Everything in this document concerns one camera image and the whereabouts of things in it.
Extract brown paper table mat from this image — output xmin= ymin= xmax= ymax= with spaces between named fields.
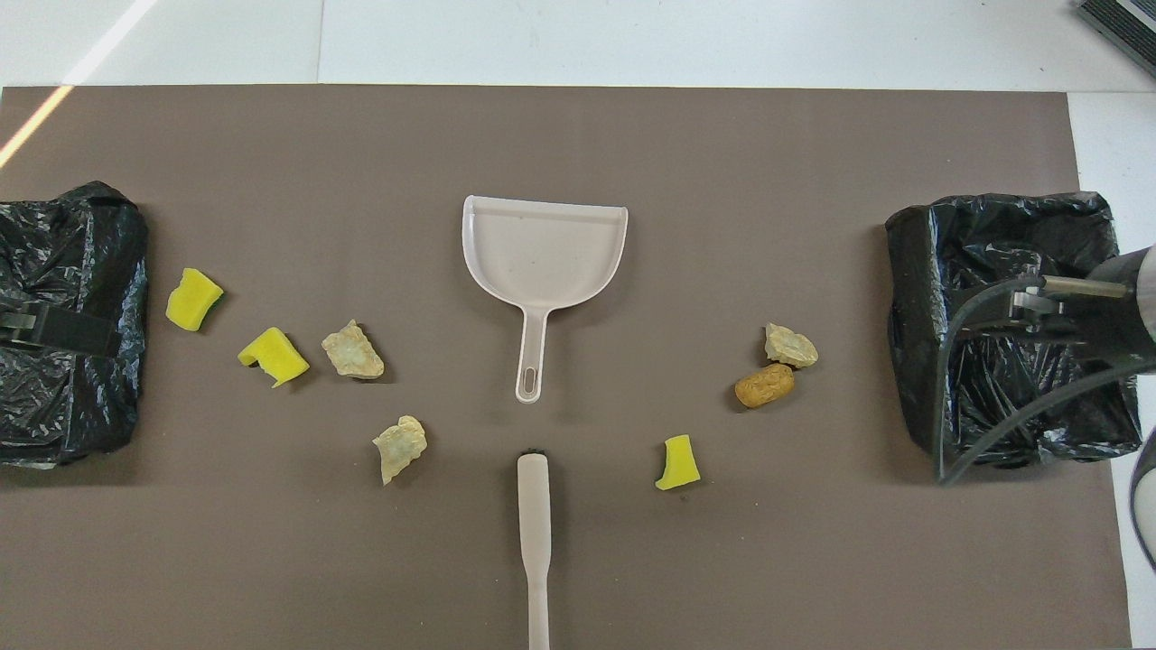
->
xmin=0 ymin=85 xmax=1132 ymax=650

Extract dark grey ribbed device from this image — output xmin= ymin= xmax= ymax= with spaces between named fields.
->
xmin=1075 ymin=0 xmax=1156 ymax=78

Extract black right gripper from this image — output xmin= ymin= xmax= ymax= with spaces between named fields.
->
xmin=956 ymin=242 xmax=1156 ymax=367

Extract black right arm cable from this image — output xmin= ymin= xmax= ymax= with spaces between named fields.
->
xmin=935 ymin=271 xmax=1156 ymax=486

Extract beige plastic dustpan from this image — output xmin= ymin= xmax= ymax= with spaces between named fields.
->
xmin=462 ymin=194 xmax=629 ymax=404

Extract yellow green sponge piece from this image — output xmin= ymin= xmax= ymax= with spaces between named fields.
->
xmin=238 ymin=327 xmax=311 ymax=389
xmin=165 ymin=267 xmax=225 ymax=332
xmin=655 ymin=434 xmax=702 ymax=492

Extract bin lined with black bag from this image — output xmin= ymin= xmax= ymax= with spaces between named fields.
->
xmin=885 ymin=190 xmax=1143 ymax=484
xmin=0 ymin=181 xmax=150 ymax=469

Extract beige hand brush black bristles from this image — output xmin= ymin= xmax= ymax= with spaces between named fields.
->
xmin=517 ymin=449 xmax=553 ymax=650

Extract brown potato-shaped lump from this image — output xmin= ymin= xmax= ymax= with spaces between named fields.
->
xmin=734 ymin=363 xmax=797 ymax=410

